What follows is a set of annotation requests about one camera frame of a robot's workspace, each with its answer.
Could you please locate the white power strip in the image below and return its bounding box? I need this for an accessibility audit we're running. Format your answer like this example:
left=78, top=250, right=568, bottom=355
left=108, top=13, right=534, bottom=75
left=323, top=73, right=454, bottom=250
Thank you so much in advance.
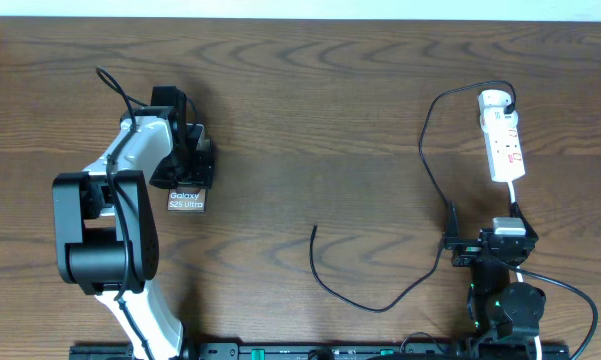
left=480, top=107, right=525, bottom=183

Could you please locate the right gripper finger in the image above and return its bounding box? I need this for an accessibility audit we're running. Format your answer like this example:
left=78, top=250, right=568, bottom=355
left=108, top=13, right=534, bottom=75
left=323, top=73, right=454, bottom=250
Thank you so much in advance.
left=442, top=202, right=460, bottom=243
left=509, top=202, right=534, bottom=233

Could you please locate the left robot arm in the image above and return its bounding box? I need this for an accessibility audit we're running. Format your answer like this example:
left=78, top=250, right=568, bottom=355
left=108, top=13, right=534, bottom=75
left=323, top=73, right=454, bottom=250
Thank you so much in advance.
left=52, top=86, right=215, bottom=359

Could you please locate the black charger cable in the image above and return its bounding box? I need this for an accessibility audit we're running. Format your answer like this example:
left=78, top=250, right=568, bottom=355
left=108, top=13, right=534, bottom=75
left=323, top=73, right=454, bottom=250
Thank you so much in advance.
left=308, top=79, right=518, bottom=314

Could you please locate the Galaxy smartphone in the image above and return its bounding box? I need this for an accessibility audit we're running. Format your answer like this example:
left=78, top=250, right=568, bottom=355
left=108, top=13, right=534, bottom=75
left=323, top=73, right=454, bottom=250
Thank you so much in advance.
left=167, top=138, right=215, bottom=213

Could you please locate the white charger adapter plug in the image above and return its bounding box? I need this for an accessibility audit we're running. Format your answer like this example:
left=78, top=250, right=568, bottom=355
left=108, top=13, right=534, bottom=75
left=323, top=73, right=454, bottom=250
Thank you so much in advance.
left=478, top=89, right=515, bottom=114

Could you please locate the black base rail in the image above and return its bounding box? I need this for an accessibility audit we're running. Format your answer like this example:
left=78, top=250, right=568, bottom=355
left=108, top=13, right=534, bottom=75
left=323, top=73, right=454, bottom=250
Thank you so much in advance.
left=68, top=342, right=570, bottom=360

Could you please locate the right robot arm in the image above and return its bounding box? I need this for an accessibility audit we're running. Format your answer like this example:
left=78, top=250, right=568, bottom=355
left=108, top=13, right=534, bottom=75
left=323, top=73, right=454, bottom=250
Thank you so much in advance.
left=442, top=203, right=546, bottom=359

